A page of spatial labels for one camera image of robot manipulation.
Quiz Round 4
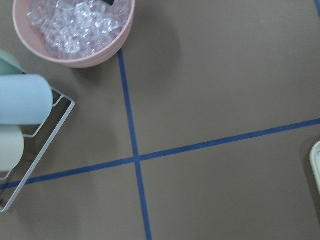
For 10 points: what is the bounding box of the pink bowl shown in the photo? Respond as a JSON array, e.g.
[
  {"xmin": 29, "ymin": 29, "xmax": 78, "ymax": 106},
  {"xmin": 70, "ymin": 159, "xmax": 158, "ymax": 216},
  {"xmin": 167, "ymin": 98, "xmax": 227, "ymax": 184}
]
[{"xmin": 12, "ymin": 0, "xmax": 136, "ymax": 69}]

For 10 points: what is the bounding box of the clear crinkled plastic ice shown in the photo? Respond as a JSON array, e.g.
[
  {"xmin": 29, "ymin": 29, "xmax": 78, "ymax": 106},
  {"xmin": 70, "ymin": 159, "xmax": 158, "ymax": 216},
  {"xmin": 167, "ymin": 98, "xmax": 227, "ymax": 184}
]
[{"xmin": 26, "ymin": 0, "xmax": 131, "ymax": 60}]

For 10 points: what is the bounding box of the light blue cup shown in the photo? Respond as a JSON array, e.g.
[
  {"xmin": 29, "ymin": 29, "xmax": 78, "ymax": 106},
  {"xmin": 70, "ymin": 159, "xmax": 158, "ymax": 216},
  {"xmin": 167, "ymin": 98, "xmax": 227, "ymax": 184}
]
[{"xmin": 0, "ymin": 74, "xmax": 53, "ymax": 125}]

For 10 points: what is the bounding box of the pale green cup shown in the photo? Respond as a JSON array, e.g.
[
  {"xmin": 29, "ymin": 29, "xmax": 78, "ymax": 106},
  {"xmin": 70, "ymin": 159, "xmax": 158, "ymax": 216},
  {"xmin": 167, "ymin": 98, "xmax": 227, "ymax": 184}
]
[{"xmin": 0, "ymin": 125, "xmax": 25, "ymax": 172}]

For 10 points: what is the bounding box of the cream bear serving tray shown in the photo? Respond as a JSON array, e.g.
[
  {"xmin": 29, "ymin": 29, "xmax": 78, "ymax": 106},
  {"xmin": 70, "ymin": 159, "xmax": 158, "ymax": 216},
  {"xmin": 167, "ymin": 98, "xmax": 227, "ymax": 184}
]
[{"xmin": 309, "ymin": 141, "xmax": 320, "ymax": 192}]

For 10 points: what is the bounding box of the mint green cup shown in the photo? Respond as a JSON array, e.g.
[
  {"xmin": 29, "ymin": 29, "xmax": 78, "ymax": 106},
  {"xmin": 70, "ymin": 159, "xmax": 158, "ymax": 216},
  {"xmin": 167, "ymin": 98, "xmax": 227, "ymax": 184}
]
[{"xmin": 0, "ymin": 49, "xmax": 23, "ymax": 76}]

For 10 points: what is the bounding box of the white wire cup rack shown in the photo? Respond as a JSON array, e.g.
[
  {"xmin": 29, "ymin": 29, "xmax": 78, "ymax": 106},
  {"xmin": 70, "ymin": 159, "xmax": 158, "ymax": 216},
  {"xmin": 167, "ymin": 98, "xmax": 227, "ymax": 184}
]
[{"xmin": 0, "ymin": 86, "xmax": 76, "ymax": 213}]

